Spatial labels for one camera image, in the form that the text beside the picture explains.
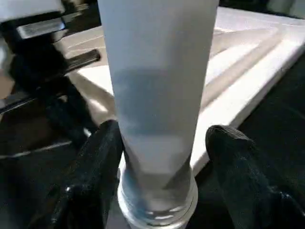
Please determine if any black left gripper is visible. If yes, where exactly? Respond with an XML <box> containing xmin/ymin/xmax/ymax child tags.
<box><xmin>9</xmin><ymin>42</ymin><xmax>98</xmax><ymax>146</ymax></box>

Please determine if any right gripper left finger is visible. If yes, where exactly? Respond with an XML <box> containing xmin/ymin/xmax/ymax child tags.
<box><xmin>28</xmin><ymin>119</ymin><xmax>125</xmax><ymax>229</ymax></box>

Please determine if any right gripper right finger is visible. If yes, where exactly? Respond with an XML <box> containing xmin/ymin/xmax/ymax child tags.
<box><xmin>204</xmin><ymin>124</ymin><xmax>305</xmax><ymax>229</ymax></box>

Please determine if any white plastic table leg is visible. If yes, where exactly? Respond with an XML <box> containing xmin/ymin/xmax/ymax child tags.
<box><xmin>96</xmin><ymin>0</ymin><xmax>221</xmax><ymax>228</ymax></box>

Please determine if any white plastic table top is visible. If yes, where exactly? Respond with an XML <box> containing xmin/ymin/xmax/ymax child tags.
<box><xmin>61</xmin><ymin>7</ymin><xmax>305</xmax><ymax>178</ymax></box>

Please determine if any black work mat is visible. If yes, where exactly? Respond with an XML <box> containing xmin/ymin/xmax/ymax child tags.
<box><xmin>0</xmin><ymin>48</ymin><xmax>305</xmax><ymax>229</ymax></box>

